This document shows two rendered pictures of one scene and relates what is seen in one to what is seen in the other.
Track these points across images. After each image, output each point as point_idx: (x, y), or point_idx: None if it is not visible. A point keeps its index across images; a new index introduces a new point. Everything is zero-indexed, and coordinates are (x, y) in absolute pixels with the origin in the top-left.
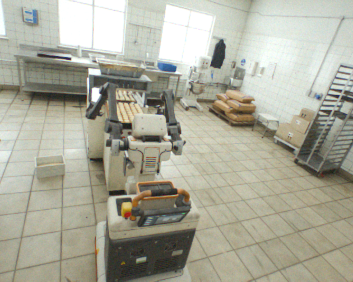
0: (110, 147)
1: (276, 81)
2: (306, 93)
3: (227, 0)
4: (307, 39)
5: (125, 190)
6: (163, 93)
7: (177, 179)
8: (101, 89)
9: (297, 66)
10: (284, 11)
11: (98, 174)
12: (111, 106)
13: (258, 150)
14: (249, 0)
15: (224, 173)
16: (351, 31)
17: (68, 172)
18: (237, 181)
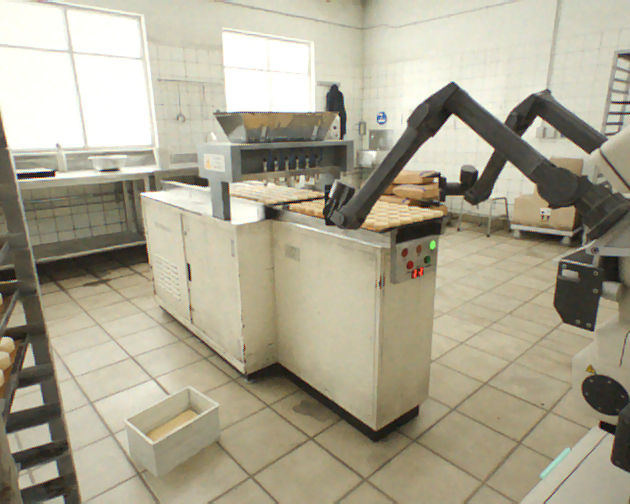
0: (606, 239)
1: (465, 131)
2: (538, 133)
3: (326, 11)
4: (503, 43)
5: (587, 377)
6: (530, 104)
7: (459, 351)
8: (426, 112)
9: (500, 93)
10: (439, 9)
11: (297, 404)
12: (513, 133)
13: (508, 256)
14: (360, 9)
15: (516, 309)
16: (585, 7)
17: (222, 427)
18: (552, 315)
